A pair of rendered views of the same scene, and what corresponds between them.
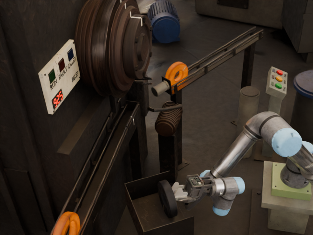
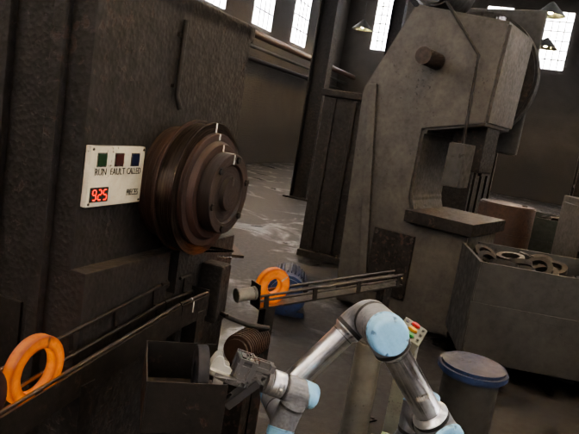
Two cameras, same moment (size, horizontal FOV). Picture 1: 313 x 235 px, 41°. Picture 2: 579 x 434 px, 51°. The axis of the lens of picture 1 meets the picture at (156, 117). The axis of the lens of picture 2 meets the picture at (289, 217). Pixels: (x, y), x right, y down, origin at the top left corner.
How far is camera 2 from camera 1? 0.78 m
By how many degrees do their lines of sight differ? 29
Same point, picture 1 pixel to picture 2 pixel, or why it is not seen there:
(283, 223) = not seen: outside the picture
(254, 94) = not seen: hidden behind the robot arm
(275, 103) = not seen: hidden behind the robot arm
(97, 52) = (168, 167)
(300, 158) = (407, 375)
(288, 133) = (389, 315)
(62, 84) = (112, 184)
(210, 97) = (323, 381)
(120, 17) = (210, 143)
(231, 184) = (299, 383)
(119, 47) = (196, 171)
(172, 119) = (251, 338)
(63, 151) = (80, 270)
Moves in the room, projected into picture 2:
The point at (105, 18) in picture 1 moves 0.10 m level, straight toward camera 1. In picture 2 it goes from (190, 134) to (186, 135)
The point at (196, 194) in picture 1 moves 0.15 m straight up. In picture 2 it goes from (244, 377) to (252, 326)
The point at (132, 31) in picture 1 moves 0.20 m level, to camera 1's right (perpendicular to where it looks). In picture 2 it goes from (219, 160) to (277, 170)
